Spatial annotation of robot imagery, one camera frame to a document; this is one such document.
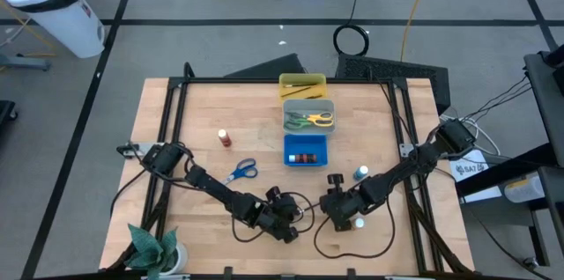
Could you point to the blue plastic bin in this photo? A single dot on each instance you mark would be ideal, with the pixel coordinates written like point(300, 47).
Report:
point(306, 144)

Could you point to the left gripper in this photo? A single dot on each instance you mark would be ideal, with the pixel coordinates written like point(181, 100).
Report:
point(269, 216)

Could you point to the grey plastic bin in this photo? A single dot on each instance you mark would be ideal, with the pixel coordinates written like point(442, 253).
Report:
point(308, 105)

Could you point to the grey metal base bracket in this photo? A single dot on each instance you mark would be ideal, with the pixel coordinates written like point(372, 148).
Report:
point(132, 150)
point(406, 150)

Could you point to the red paint bottle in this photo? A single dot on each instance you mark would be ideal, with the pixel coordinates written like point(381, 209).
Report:
point(224, 139)

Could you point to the tan paint bottle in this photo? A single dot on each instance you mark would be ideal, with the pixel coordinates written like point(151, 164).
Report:
point(360, 223)

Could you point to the black flat panel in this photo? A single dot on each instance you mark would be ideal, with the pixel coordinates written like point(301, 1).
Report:
point(273, 68)

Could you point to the green potted plant white pot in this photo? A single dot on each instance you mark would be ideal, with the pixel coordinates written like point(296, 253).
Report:
point(150, 249)

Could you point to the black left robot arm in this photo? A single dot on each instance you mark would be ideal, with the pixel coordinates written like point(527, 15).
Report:
point(220, 192)

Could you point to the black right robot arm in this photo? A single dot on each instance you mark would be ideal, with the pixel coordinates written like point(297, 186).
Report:
point(410, 170)

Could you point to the thin black paintbrush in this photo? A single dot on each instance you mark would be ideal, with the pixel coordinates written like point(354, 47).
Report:
point(299, 90)
point(302, 85)

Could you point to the brown paint bottle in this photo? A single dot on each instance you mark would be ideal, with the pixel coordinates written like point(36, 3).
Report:
point(306, 158)

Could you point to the black side rack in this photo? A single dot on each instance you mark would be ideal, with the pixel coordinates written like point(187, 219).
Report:
point(546, 95)

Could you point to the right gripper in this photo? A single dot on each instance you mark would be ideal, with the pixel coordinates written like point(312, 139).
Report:
point(350, 205)

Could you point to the white trash can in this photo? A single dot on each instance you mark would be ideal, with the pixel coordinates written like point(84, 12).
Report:
point(66, 24)

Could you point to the white SA7 label sheet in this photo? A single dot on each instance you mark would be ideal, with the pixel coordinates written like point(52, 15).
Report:
point(469, 167)

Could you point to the grey floor stand base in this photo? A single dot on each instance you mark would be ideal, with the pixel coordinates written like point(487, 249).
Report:
point(26, 62)

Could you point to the blue paint bottle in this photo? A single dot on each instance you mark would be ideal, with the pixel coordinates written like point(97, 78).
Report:
point(361, 172)

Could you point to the yellow plastic bin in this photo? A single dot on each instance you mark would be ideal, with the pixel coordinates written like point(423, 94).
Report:
point(302, 78)

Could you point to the grey box yellow label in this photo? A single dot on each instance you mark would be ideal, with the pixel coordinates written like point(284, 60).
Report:
point(524, 188)

